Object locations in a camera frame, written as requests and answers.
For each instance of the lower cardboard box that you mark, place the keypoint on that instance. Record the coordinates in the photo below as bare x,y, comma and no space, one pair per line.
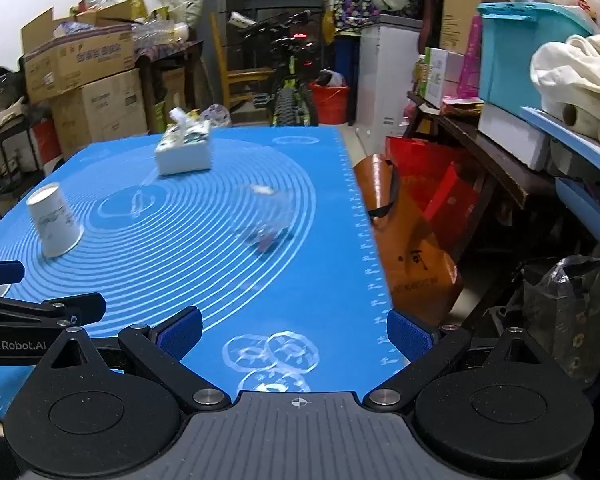
108,109

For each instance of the white chest freezer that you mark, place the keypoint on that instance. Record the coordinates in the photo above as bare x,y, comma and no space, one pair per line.
388,54

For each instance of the white paper cup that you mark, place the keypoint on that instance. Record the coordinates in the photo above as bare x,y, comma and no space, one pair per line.
57,226

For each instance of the turquoise plastic storage bin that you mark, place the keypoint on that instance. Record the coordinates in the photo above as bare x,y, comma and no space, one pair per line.
511,33

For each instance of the blue silicone baking mat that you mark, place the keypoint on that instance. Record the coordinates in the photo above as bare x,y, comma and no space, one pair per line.
308,316

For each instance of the wooden chair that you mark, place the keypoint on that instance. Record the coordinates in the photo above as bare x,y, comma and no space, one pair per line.
231,77

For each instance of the dark wooden side table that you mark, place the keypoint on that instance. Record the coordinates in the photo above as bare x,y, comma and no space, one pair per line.
532,192

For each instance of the black bicycle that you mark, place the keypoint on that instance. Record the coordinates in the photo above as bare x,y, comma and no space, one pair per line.
294,65

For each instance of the black metal shelf rack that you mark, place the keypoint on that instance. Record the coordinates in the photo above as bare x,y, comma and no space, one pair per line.
20,165

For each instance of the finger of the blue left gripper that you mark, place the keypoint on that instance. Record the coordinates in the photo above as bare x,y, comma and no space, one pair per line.
11,272

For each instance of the red bucket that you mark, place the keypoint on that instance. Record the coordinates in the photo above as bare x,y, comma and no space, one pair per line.
331,103

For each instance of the orange paper bag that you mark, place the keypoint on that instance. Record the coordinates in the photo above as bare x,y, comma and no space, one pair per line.
422,278

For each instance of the white green carton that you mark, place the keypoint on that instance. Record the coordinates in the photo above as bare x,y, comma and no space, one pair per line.
443,75

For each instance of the white tissue box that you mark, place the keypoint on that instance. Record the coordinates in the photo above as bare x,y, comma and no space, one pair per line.
185,146

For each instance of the clear plastic bag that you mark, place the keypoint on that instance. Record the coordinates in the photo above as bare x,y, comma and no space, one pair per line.
562,309

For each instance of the clear plastic cup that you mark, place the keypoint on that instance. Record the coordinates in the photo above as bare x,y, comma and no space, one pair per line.
266,219

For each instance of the white cloth bundle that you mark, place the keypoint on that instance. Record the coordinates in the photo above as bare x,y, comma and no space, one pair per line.
569,72

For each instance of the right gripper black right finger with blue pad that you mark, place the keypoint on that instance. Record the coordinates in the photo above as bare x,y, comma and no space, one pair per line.
475,408

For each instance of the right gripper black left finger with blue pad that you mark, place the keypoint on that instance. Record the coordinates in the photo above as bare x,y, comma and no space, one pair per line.
112,407

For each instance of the upper cardboard box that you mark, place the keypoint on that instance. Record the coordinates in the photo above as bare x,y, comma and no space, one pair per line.
54,65

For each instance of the red gift bag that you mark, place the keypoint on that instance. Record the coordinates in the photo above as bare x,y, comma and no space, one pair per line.
446,183

